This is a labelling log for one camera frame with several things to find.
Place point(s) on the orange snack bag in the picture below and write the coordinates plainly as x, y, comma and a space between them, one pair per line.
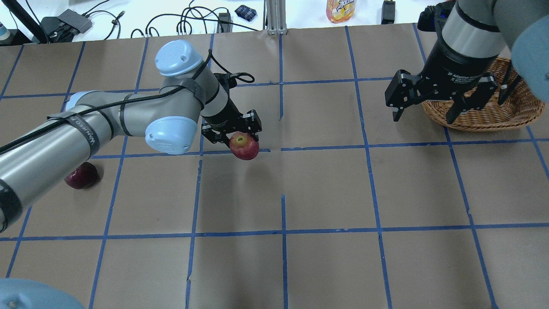
339, 11

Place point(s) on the dark blue checkered pouch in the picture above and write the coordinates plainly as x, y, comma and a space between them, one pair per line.
245, 12

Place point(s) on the wicker basket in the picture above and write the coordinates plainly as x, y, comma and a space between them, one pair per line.
510, 111

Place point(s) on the dark red apple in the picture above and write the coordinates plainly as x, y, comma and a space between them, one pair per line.
85, 176

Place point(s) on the aluminium frame post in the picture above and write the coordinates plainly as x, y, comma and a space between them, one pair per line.
276, 17

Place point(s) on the grey adapter box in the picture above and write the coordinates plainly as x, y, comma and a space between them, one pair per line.
77, 21

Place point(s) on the red yellow apple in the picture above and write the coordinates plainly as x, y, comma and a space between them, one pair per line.
243, 146

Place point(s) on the black power adapter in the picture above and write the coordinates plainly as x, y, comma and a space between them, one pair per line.
388, 12

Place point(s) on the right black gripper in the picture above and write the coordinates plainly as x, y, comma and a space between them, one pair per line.
449, 66

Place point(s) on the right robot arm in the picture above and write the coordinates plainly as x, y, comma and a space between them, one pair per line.
470, 36

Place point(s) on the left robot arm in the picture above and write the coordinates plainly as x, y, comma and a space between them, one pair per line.
192, 98

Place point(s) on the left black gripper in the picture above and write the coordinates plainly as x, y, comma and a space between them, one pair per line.
222, 116

